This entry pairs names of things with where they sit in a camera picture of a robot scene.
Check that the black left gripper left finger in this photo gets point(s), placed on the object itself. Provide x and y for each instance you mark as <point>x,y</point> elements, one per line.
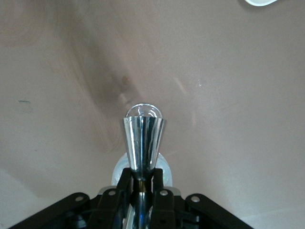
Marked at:
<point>78,212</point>

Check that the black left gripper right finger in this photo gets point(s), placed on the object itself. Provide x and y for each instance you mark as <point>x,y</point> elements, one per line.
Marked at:
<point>190,212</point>

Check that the clear stemmed wine glass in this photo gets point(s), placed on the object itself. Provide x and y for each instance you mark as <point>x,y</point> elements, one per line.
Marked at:
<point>167,173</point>

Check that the steel double jigger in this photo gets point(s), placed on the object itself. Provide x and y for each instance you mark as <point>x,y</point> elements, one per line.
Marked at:
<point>143,143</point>

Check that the brown table mat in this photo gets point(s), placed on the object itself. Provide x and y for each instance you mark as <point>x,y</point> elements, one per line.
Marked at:
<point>214,119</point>

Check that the white tray with rabbit print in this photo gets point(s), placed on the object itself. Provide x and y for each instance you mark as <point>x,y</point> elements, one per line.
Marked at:
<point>259,2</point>

